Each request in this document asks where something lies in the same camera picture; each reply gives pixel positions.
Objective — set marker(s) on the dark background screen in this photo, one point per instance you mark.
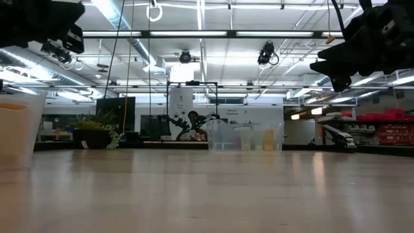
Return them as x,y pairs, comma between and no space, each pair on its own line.
155,126

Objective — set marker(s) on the black grey angled device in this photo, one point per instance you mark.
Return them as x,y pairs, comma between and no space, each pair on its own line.
339,137

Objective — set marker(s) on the black rig frame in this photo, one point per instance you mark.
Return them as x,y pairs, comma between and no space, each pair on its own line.
145,33

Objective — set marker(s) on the black background robot arm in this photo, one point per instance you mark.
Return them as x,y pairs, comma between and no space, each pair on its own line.
181,124

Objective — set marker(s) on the clear plastic bin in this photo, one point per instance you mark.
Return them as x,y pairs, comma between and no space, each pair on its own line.
226,136

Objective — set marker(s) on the white plastic bin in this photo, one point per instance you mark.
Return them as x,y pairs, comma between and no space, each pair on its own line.
19,142

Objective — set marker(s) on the black monitor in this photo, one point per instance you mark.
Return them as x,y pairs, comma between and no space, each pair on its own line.
110,110

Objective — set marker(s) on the large glowing wall lamp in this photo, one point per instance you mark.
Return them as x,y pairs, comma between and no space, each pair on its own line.
316,111

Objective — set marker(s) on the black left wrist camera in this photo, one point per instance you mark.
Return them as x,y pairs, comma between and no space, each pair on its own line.
74,39

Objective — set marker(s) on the person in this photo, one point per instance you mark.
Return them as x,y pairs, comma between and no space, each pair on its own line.
193,116

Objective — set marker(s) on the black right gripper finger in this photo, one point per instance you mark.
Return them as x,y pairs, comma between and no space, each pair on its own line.
339,72
339,52

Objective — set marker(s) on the small glowing wall lamp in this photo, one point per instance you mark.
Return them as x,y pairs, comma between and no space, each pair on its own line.
295,116

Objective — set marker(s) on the shelf with red bins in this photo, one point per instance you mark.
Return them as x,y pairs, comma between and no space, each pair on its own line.
394,134

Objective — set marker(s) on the green plant in black pot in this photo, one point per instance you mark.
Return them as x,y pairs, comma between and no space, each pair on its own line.
92,139

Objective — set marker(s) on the silver ceiling duct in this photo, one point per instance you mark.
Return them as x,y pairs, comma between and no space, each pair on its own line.
110,13

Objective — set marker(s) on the pale bottle with red label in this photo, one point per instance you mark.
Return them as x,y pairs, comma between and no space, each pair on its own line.
245,140

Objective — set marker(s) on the white pillar with print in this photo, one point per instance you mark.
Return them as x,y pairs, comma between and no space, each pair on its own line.
181,100

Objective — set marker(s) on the round black ceiling camera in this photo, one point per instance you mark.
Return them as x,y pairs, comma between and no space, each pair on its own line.
185,57

